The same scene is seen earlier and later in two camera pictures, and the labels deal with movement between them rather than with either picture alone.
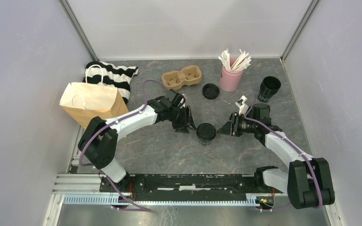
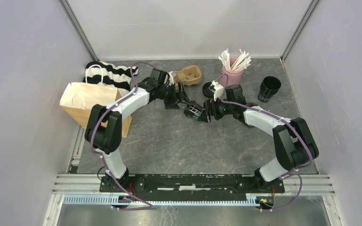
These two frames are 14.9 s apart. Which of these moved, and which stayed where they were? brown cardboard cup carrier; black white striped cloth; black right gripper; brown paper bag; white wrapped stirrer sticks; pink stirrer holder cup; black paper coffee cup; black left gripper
Moved: black left gripper; black right gripper; black paper coffee cup
Stayed: pink stirrer holder cup; brown paper bag; white wrapped stirrer sticks; brown cardboard cup carrier; black white striped cloth
